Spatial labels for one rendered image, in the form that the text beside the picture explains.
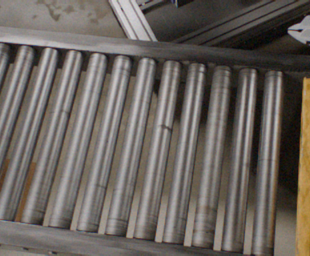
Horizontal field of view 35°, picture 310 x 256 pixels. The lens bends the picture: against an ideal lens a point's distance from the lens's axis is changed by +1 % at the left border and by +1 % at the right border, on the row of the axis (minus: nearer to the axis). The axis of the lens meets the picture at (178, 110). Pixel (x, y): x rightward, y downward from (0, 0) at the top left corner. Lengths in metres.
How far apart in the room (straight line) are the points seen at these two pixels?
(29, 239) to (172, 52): 0.56
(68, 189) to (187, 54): 0.44
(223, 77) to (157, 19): 0.86
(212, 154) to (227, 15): 0.99
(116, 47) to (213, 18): 0.81
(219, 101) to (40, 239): 0.51
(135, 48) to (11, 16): 1.27
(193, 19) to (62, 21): 0.66
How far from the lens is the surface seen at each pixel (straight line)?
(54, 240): 1.14
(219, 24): 1.99
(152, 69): 1.24
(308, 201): 1.11
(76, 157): 1.18
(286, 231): 1.93
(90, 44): 1.30
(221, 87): 1.21
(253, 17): 2.01
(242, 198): 1.12
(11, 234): 1.18
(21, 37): 1.37
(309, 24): 1.34
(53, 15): 2.40
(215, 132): 1.16
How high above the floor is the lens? 1.88
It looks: 66 degrees down
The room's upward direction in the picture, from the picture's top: 8 degrees counter-clockwise
